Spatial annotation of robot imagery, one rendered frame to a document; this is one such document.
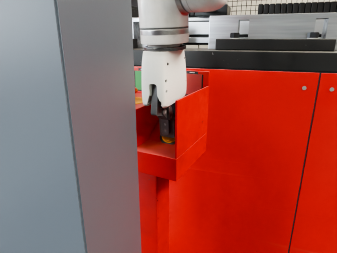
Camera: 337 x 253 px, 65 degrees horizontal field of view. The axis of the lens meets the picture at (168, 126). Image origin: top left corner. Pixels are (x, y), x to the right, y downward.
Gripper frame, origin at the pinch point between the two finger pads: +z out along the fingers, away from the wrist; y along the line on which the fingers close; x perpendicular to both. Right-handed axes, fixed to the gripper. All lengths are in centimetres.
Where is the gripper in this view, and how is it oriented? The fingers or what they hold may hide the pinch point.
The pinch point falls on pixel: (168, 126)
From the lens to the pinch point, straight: 52.8
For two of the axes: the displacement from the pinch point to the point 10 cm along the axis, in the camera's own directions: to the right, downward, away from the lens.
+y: -4.6, 3.6, -8.1
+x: 8.9, 1.4, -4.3
